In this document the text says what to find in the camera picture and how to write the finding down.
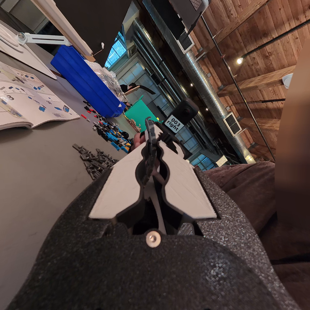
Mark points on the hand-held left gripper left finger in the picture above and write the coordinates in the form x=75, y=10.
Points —
x=116, y=191

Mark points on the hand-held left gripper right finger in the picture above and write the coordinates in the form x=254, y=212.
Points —
x=186, y=191

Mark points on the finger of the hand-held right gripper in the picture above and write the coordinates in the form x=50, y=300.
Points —
x=159, y=133

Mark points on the pile of grey track pieces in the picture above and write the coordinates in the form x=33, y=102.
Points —
x=96, y=161

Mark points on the grey desk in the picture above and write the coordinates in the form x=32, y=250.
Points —
x=48, y=193

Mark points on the person's right hand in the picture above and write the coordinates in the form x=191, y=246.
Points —
x=138, y=143

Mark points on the white air vent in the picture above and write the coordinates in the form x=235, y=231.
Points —
x=232, y=124
x=186, y=42

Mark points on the heap of blue black bricks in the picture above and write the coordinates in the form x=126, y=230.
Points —
x=111, y=135

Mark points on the ceiling lamp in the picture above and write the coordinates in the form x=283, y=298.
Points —
x=239, y=60

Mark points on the clear plastic bags bundle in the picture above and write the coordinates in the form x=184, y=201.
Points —
x=106, y=77

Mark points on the blue plastic bin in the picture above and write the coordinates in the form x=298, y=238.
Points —
x=82, y=75

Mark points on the black panel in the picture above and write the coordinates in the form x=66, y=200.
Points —
x=96, y=24

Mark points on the building instruction booklet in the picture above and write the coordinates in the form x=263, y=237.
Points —
x=29, y=101

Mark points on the white adjustable stand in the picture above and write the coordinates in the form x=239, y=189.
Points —
x=19, y=53

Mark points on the silver ventilation duct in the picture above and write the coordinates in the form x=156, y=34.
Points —
x=201, y=84

